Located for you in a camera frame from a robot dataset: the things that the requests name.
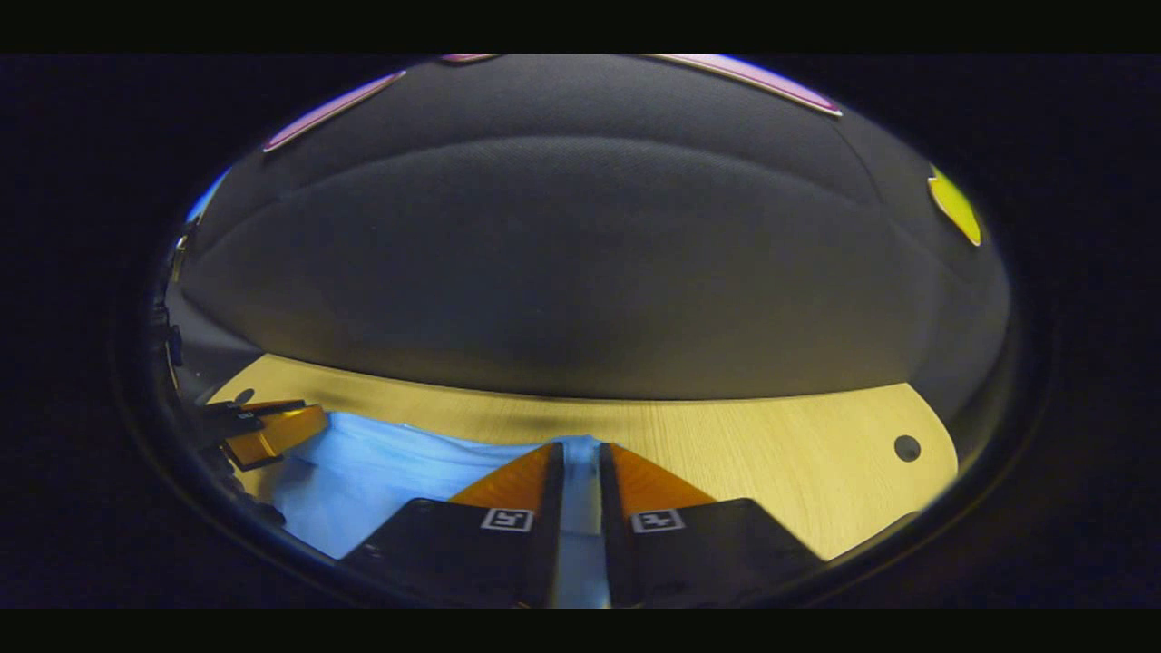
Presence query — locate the light blue T-shirt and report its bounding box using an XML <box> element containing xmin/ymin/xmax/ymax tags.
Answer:
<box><xmin>259</xmin><ymin>411</ymin><xmax>610</xmax><ymax>609</ymax></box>

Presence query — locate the black backdrop cloth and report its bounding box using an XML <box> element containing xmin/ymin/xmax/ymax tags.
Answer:
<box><xmin>163</xmin><ymin>54</ymin><xmax>1015</xmax><ymax>454</ymax></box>

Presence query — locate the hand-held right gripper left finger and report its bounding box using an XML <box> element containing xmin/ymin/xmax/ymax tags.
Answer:
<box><xmin>340</xmin><ymin>441</ymin><xmax>567</xmax><ymax>609</ymax></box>

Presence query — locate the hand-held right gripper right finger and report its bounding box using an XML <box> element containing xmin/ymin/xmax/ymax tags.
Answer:
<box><xmin>599</xmin><ymin>443</ymin><xmax>826</xmax><ymax>609</ymax></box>

